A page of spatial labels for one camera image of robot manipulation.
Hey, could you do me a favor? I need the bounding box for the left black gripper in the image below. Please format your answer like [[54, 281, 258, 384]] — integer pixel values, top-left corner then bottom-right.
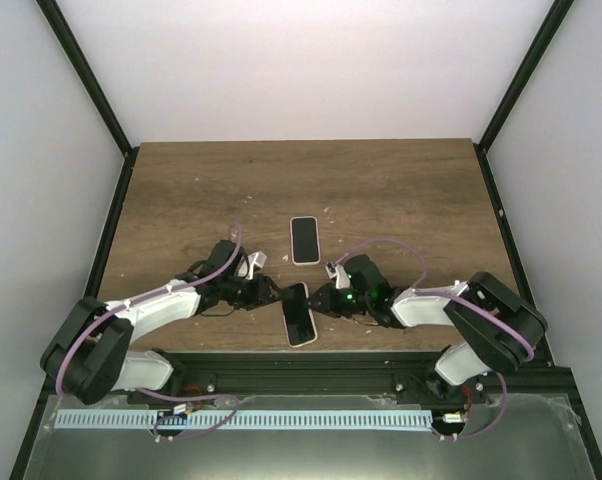
[[221, 274, 287, 311]]

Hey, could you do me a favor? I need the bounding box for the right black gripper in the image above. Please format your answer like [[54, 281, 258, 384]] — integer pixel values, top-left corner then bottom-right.
[[304, 282, 372, 319]]

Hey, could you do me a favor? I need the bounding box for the beige phone case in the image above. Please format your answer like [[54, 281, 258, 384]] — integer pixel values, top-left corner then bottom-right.
[[280, 282, 318, 348], [289, 215, 322, 266]]

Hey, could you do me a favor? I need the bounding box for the black smartphone green edge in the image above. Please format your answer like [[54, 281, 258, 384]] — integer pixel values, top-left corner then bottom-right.
[[291, 217, 320, 263]]

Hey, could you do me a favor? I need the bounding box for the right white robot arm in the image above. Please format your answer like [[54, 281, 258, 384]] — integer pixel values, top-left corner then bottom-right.
[[309, 254, 548, 403]]

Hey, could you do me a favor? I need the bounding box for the metal sheet front plate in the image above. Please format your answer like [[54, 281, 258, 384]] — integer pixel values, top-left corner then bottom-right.
[[15, 394, 596, 479]]

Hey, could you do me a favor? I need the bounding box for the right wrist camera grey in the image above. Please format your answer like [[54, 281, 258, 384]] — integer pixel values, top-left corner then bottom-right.
[[325, 262, 351, 290]]

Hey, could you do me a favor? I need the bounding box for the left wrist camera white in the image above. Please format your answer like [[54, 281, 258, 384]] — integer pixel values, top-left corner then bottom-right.
[[237, 251, 267, 280]]

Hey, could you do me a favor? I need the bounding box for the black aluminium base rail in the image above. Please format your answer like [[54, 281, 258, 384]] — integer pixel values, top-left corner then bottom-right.
[[62, 350, 580, 406]]

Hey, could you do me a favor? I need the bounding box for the light blue slotted cable duct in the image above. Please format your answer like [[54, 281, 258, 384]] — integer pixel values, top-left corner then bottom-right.
[[54, 409, 433, 432]]

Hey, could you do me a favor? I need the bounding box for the right black frame post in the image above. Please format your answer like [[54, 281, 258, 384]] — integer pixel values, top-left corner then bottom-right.
[[478, 0, 576, 151]]

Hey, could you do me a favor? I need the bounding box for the black frame post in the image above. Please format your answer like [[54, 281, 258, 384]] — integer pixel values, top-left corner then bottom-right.
[[34, 0, 135, 157], [478, 0, 576, 151]]

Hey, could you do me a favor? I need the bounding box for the left black frame post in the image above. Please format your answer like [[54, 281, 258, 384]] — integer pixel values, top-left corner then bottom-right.
[[34, 0, 135, 157]]

